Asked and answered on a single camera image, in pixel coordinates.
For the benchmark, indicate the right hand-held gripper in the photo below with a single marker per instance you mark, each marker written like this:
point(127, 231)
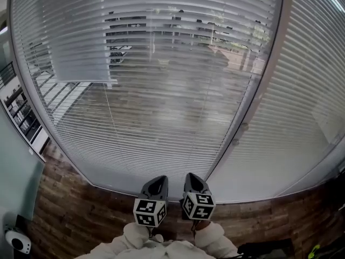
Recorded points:
point(199, 206)

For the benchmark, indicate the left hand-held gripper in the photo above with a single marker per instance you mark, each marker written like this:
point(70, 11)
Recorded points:
point(148, 210)

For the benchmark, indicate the glass window with white blinds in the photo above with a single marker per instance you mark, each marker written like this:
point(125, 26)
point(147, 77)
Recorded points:
point(148, 117)
point(323, 169)
point(296, 104)

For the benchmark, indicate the person's right forearm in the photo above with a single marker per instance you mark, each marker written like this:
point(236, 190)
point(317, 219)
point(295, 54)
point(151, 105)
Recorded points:
point(213, 239)

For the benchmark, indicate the person's left forearm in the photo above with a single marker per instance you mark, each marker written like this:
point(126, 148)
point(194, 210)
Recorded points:
point(132, 239)

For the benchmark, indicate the glass door with blinds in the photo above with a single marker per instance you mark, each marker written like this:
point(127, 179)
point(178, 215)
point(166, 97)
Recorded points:
point(242, 200)

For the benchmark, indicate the person's white shoe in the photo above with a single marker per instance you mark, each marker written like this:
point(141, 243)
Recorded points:
point(157, 237)

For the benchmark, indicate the person's white fleece jacket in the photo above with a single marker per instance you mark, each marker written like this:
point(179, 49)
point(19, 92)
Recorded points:
point(161, 252)

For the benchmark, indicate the black equipment bar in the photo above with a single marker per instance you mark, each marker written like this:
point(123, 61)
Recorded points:
point(264, 248)

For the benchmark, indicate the white round device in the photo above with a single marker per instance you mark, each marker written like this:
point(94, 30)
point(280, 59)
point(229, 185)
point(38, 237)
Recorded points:
point(17, 243)

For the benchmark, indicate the frosted glass door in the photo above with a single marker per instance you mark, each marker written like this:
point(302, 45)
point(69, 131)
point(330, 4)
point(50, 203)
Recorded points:
point(16, 177)

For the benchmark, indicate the dark metal railing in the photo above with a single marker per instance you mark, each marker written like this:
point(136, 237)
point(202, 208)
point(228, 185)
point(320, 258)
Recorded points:
point(6, 73)

